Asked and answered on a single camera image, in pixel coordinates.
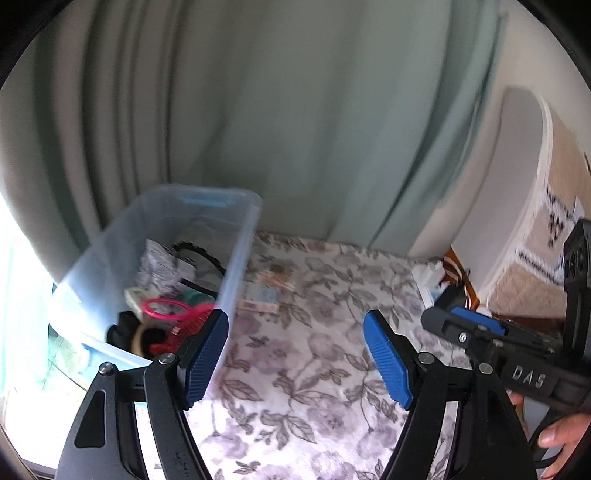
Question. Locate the clear plastic storage container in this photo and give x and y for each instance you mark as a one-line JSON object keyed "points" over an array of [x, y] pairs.
{"points": [[240, 240]]}

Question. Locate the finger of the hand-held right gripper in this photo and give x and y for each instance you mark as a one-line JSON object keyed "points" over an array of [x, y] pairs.
{"points": [[480, 321]]}

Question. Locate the cream small box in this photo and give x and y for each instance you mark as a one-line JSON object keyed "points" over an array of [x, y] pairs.
{"points": [[135, 300]]}

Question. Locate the person's right hand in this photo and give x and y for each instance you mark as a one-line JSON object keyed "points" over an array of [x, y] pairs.
{"points": [[568, 431]]}

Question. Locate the black charger adapter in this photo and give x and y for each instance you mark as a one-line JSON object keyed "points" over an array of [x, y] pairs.
{"points": [[450, 297]]}

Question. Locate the quilted mattress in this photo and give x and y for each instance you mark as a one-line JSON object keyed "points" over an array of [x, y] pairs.
{"points": [[558, 184]]}

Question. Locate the black toothed headband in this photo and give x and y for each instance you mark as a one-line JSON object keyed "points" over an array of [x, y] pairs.
{"points": [[198, 250]]}

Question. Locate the grey-green curtain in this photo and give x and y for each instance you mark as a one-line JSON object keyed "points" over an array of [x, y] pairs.
{"points": [[277, 115]]}

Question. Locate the floral bed sheet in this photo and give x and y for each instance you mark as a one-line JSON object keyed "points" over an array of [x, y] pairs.
{"points": [[323, 369]]}

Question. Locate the black cloth pouch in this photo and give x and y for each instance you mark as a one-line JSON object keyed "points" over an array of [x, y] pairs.
{"points": [[121, 334]]}

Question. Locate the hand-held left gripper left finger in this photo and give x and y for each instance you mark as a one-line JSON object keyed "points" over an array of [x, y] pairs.
{"points": [[207, 355]]}

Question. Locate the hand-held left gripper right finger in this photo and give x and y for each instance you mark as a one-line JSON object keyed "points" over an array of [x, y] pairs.
{"points": [[388, 360]]}

